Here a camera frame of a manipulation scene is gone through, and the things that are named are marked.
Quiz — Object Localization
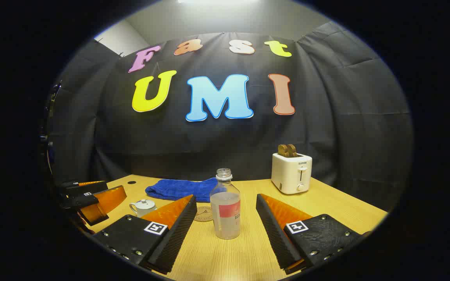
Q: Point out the black backdrop cloth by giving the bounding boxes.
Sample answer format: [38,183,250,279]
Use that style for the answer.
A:
[47,21,415,213]

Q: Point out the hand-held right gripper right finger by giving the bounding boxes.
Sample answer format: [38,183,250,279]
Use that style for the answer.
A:
[255,193,372,274]

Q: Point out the round wooden coaster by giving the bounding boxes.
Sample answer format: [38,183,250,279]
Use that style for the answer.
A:
[194,206,214,222]

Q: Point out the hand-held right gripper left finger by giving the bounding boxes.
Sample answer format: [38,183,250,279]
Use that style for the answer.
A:
[92,194,198,274]

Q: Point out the white toaster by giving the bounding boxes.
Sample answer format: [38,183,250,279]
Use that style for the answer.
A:
[271,152,313,195]

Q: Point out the blue towel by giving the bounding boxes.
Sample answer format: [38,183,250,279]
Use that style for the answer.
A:
[145,178,219,203]

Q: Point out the white ceramic teacup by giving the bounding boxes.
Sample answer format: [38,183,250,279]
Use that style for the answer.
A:
[129,199,157,218]

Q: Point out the clear plastic water bottle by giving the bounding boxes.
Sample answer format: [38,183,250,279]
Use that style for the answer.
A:
[209,168,241,240]

